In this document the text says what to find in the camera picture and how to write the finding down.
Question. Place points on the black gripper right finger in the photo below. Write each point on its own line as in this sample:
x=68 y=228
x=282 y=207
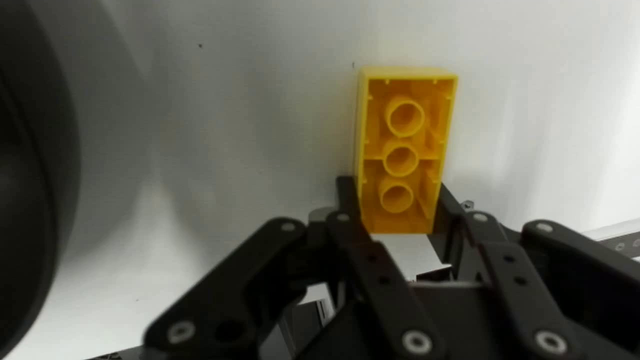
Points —
x=532 y=286

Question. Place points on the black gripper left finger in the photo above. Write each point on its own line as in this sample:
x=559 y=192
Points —
x=373 y=281

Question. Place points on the yellow toy building block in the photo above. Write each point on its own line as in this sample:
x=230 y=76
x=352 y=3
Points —
x=403 y=150

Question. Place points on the black bowl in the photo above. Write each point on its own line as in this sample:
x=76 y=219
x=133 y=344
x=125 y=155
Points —
x=27 y=201

